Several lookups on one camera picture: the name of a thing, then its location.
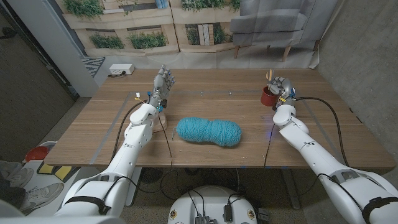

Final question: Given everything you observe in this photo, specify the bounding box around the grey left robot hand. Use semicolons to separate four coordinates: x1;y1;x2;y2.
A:
147;64;176;108

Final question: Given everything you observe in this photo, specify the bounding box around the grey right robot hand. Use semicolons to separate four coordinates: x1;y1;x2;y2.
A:
267;76;297;106

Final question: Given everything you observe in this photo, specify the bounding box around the red plastic cup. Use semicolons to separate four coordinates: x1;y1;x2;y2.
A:
260;86;280;107

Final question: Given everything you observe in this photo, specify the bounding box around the teal yarn skein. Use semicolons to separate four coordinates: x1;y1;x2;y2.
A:
172;116;243;147

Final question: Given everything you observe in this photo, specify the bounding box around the light wooden block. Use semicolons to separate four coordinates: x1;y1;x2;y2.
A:
154;111;168;133

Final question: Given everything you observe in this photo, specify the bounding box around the white power strip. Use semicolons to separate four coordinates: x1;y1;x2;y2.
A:
109;63;136;76

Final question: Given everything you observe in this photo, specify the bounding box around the printed room backdrop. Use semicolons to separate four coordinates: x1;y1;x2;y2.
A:
55;0;338;70

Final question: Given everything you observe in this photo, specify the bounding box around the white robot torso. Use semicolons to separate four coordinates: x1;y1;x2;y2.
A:
167;185;258;224

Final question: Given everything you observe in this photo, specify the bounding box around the black adapter on torso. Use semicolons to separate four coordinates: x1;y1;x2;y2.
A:
223;204;233;223

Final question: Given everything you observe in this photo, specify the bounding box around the red bowl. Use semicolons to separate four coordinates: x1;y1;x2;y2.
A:
24;146;50;163

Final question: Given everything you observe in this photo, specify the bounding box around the grey sneaker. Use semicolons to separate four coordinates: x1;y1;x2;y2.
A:
14;182;65;216
0;161;34;190

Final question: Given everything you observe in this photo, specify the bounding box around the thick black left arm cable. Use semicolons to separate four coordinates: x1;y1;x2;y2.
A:
111;100;150;161

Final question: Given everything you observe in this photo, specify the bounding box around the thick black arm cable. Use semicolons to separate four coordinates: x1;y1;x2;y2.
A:
111;100;150;161
294;96;349;167

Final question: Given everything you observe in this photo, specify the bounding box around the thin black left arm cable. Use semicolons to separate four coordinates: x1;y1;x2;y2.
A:
102;112;174;203

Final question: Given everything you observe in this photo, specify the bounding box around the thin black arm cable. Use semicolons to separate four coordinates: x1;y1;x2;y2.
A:
263;123;277;169
102;112;174;203

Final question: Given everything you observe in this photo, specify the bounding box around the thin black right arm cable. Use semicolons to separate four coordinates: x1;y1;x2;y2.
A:
263;123;277;169

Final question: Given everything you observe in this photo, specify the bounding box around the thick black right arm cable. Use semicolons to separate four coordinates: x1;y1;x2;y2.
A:
294;96;349;167

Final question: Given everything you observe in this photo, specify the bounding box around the black wall hook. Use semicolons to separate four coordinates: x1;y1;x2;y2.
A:
0;27;18;40

